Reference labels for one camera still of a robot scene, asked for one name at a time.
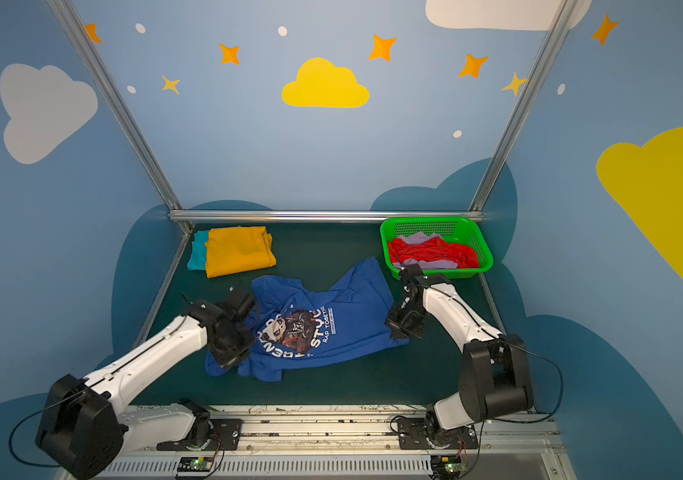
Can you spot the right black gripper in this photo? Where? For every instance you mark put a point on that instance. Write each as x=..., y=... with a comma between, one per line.
x=401, y=321

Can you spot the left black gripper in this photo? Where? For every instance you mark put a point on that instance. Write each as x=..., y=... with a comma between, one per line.
x=236, y=339

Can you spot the blue printed t-shirt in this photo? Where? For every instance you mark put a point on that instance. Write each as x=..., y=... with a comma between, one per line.
x=295, y=328

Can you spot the green plastic laundry basket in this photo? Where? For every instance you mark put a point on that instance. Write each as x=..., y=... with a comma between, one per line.
x=452, y=229

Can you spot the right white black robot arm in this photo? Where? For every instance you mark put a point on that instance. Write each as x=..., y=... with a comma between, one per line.
x=495, y=378

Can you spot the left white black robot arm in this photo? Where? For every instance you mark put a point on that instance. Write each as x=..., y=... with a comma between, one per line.
x=85, y=424

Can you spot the red t-shirt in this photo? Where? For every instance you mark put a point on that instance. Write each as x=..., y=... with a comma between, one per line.
x=469, y=258

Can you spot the folded teal t-shirt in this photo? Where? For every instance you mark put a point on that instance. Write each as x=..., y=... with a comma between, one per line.
x=197, y=259

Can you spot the lilac t-shirt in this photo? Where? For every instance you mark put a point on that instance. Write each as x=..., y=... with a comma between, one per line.
x=427, y=251

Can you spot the folded yellow t-shirt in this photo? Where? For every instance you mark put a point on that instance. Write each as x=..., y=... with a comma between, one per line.
x=238, y=249

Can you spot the back horizontal aluminium bar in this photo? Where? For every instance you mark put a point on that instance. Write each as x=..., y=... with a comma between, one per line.
x=266, y=216

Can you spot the left green circuit board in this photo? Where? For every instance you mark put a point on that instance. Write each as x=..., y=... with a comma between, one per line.
x=195, y=467

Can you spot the green circuit board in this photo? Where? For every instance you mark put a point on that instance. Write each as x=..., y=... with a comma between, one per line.
x=446, y=468
x=195, y=467

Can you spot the right green circuit board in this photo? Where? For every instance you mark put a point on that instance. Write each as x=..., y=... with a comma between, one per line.
x=446, y=468

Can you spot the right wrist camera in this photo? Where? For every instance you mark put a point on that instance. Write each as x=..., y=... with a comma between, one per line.
x=412, y=276

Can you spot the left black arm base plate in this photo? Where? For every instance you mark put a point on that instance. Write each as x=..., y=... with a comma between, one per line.
x=224, y=433

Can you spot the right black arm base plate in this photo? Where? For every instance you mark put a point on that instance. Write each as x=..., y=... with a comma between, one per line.
x=413, y=433

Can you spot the aluminium front rail frame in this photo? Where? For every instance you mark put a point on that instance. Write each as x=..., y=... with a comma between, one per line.
x=355, y=442

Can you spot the left diagonal aluminium post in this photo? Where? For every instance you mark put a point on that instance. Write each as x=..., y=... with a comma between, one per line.
x=70, y=22

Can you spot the diagonal aluminium post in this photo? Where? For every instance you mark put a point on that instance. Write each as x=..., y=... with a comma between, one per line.
x=70, y=22
x=525, y=100

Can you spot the right diagonal aluminium post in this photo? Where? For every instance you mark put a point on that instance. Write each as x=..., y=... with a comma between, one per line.
x=525, y=100

